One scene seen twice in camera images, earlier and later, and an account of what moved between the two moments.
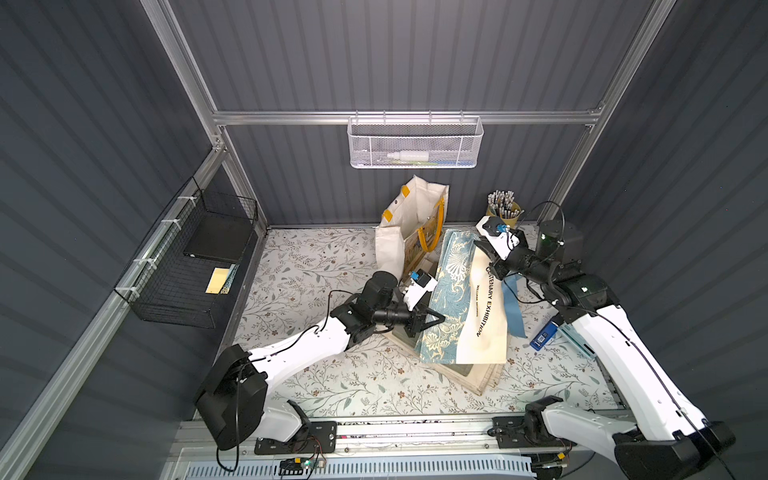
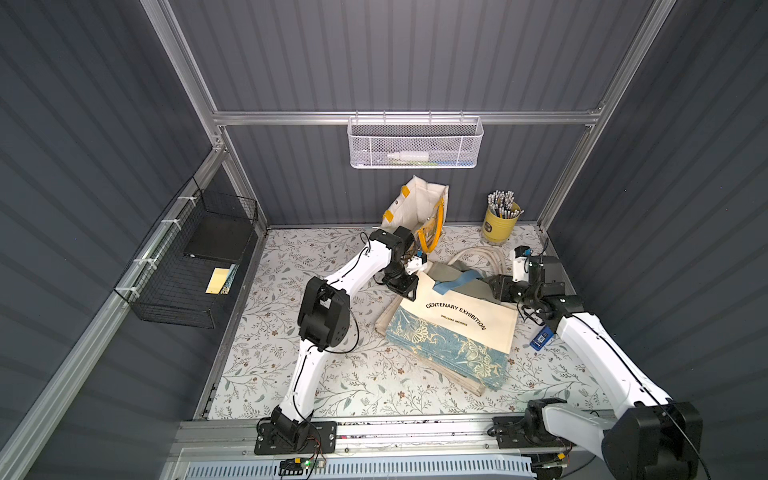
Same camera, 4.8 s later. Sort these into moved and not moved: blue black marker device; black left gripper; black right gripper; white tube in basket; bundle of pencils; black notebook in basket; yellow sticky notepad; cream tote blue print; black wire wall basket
Moved: cream tote blue print; black right gripper; black left gripper
Not moved: bundle of pencils; black notebook in basket; white tube in basket; blue black marker device; black wire wall basket; yellow sticky notepad
